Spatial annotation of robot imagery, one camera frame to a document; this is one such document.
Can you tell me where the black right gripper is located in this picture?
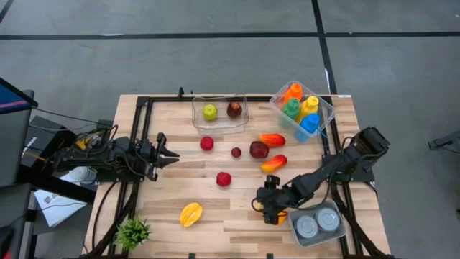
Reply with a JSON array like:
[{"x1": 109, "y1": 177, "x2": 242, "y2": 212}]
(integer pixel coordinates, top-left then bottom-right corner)
[{"x1": 255, "y1": 186, "x2": 298, "y2": 226}]

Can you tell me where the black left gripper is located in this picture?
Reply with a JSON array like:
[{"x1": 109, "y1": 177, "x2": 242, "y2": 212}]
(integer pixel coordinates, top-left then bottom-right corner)
[{"x1": 138, "y1": 132, "x2": 180, "y2": 182}]

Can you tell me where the orange toy fruit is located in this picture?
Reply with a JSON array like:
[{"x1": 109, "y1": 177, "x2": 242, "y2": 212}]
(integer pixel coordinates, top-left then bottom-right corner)
[{"x1": 252, "y1": 200, "x2": 289, "y2": 227}]

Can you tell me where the plain silver tin can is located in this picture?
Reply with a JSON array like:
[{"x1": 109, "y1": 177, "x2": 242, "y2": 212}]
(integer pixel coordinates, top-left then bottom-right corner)
[{"x1": 294, "y1": 214, "x2": 320, "y2": 240}]

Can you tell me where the red round toy fruit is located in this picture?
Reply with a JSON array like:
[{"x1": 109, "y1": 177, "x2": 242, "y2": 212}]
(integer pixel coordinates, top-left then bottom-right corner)
[
  {"x1": 199, "y1": 135, "x2": 215, "y2": 152},
  {"x1": 216, "y1": 171, "x2": 232, "y2": 188}
]

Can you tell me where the red yellow toy mango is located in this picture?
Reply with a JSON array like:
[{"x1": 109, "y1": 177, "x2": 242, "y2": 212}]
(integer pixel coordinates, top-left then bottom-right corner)
[
  {"x1": 259, "y1": 133, "x2": 287, "y2": 148},
  {"x1": 260, "y1": 154, "x2": 288, "y2": 174}
]

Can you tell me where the yellow toy starfruit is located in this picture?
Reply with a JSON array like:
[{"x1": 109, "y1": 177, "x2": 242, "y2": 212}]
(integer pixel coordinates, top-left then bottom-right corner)
[{"x1": 179, "y1": 201, "x2": 204, "y2": 228}]

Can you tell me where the green toy apple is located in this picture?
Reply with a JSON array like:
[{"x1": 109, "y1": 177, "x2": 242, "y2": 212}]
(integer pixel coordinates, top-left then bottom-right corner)
[{"x1": 202, "y1": 104, "x2": 219, "y2": 122}]

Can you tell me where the large dark red toy fruit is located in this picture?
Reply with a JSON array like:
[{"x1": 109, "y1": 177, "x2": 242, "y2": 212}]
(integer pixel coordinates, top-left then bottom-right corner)
[
  {"x1": 249, "y1": 140, "x2": 270, "y2": 160},
  {"x1": 226, "y1": 101, "x2": 243, "y2": 119}
]

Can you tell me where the blue squeeze bottle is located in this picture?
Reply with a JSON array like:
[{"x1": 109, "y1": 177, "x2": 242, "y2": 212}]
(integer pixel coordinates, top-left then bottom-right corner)
[{"x1": 295, "y1": 113, "x2": 326, "y2": 142}]

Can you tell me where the green squeeze bottle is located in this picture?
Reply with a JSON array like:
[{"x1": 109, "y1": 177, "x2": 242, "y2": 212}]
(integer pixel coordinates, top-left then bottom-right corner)
[{"x1": 279, "y1": 97, "x2": 301, "y2": 129}]

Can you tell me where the yellow squeeze bottle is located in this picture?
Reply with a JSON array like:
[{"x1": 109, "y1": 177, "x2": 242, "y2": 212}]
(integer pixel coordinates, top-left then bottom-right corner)
[{"x1": 295, "y1": 96, "x2": 320, "y2": 123}]

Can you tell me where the orange-red squeeze bottle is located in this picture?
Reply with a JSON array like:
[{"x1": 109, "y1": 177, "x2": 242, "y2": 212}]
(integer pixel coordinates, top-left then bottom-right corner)
[{"x1": 282, "y1": 82, "x2": 304, "y2": 105}]

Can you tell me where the white plastic can bin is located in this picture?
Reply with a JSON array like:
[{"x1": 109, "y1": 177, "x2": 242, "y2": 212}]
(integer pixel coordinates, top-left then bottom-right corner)
[{"x1": 287, "y1": 199, "x2": 348, "y2": 248}]

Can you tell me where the clear plastic fruit bin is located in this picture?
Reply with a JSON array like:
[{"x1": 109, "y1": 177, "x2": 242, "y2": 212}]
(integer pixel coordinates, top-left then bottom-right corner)
[{"x1": 191, "y1": 94, "x2": 250, "y2": 136}]

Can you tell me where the green potted plant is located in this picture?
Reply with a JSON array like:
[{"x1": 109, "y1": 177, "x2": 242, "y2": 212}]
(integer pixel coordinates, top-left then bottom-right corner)
[{"x1": 114, "y1": 217, "x2": 152, "y2": 253}]

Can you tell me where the white plastic bundle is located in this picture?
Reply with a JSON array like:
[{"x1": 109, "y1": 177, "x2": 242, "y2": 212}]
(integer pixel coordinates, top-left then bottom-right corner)
[{"x1": 68, "y1": 165, "x2": 98, "y2": 185}]

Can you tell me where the white paper sheet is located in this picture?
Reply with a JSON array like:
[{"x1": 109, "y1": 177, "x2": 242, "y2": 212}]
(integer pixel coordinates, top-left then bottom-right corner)
[{"x1": 34, "y1": 188, "x2": 89, "y2": 228}]

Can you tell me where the clear plastic bottle bin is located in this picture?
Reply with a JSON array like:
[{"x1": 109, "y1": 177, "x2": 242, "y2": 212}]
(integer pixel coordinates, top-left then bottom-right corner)
[{"x1": 269, "y1": 80, "x2": 336, "y2": 143}]

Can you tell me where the black equipment case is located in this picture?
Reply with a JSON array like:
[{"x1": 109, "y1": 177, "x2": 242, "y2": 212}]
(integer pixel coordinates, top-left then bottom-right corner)
[{"x1": 21, "y1": 114, "x2": 76, "y2": 168}]

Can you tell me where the dark blue computer screen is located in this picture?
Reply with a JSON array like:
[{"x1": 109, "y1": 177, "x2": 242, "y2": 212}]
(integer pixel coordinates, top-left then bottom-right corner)
[{"x1": 0, "y1": 77, "x2": 39, "y2": 116}]

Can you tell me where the black cable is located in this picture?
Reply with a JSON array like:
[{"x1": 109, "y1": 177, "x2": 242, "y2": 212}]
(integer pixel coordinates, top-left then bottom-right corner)
[{"x1": 91, "y1": 181, "x2": 121, "y2": 253}]

